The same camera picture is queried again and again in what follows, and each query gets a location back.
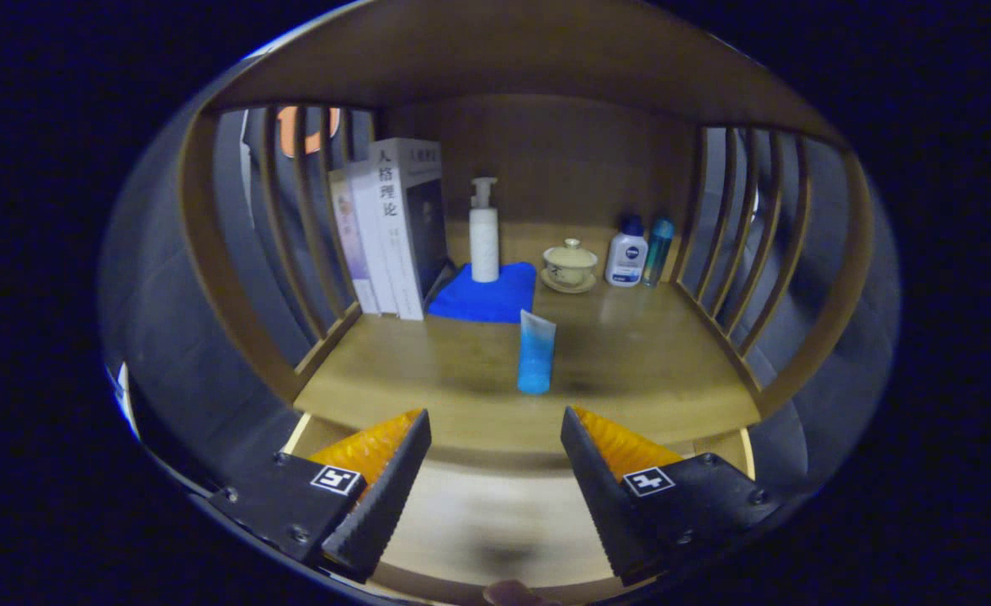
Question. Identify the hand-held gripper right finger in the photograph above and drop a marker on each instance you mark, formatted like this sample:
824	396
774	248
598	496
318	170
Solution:
604	497

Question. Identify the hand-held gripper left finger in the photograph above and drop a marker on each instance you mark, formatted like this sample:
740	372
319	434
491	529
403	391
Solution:
381	497

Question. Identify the wooden drawer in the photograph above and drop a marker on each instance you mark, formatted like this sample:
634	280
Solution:
495	522

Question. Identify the blue and white tube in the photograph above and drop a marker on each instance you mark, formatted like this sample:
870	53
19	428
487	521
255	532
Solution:
535	362

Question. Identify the wooden countertop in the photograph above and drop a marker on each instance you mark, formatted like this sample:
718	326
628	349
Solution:
630	353

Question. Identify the wooden cabinet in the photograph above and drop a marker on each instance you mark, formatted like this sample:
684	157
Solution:
546	50

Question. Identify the beige saucer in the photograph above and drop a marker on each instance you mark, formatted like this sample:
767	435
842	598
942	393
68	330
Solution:
569	289

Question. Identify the blue folded cloth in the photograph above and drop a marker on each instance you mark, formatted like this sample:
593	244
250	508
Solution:
487	301

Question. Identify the beige lidded teacup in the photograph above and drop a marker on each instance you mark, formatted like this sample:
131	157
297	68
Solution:
569	263

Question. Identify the white lotion bottle blue cap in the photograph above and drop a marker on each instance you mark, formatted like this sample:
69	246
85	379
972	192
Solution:
626	257

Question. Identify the slim teal bottle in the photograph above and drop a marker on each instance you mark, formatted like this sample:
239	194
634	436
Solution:
658	248

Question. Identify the thin purple book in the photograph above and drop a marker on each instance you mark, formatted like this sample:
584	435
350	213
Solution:
352	244

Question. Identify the thick white and black book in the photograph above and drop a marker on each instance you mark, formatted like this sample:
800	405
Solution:
407	227

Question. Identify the white pump bottle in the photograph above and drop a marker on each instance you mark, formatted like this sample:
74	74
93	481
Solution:
484	244

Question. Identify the white side shelf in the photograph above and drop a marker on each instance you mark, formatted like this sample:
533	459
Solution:
125	396

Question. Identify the black backdrop cloth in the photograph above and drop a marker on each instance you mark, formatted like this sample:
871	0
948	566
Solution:
167	320

